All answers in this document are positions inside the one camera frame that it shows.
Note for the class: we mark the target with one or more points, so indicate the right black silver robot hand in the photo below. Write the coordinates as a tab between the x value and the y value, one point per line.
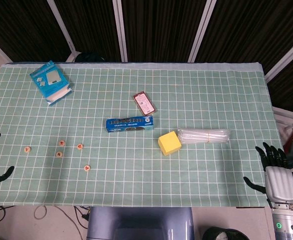
280	182

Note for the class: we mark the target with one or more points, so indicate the wooden chess piece red character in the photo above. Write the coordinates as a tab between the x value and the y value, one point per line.
79	146
59	154
27	149
87	168
61	143

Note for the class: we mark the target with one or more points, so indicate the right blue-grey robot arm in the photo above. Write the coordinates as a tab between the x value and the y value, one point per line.
285	225

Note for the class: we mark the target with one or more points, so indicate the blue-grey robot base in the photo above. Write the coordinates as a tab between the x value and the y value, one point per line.
139	222

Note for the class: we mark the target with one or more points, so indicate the white metal rack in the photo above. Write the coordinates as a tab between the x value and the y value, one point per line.
279	112

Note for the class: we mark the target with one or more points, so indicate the tan rubber band loop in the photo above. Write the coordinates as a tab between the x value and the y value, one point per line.
35	212

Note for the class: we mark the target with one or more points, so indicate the black waste bin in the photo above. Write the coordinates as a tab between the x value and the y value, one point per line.
211	233

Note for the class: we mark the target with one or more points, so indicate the clear pack of straws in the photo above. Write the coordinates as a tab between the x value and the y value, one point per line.
204	136

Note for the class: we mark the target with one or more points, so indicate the blue kitchen scale box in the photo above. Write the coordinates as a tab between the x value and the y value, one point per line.
49	77

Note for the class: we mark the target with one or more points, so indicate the yellow foam cube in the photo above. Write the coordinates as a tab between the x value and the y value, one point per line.
169	143

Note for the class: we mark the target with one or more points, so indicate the black chair back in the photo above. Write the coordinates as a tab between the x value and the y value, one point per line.
90	57

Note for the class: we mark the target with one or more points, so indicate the blue Oreo cookie box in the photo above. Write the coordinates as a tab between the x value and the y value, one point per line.
129	123

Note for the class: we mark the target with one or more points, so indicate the green checked tablecloth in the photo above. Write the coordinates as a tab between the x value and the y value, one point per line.
136	175

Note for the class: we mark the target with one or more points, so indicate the red playing card box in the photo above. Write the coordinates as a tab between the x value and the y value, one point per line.
144	103

